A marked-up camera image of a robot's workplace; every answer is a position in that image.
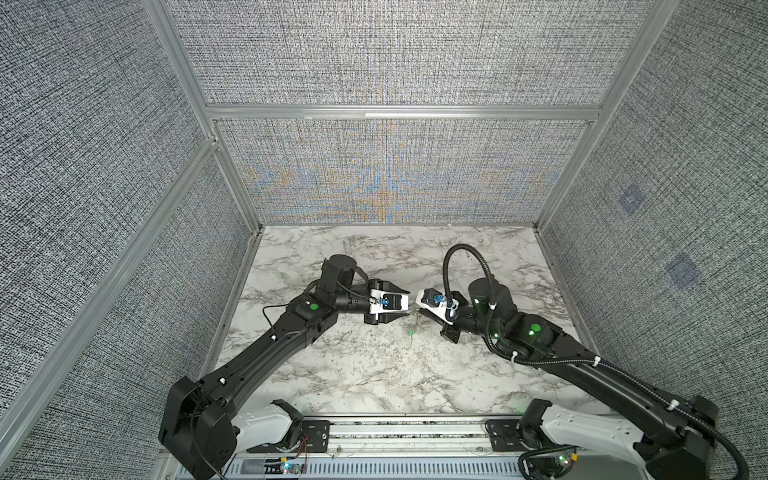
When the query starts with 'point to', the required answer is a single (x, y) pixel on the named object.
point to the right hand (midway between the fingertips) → (423, 304)
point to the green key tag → (410, 332)
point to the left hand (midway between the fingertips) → (404, 297)
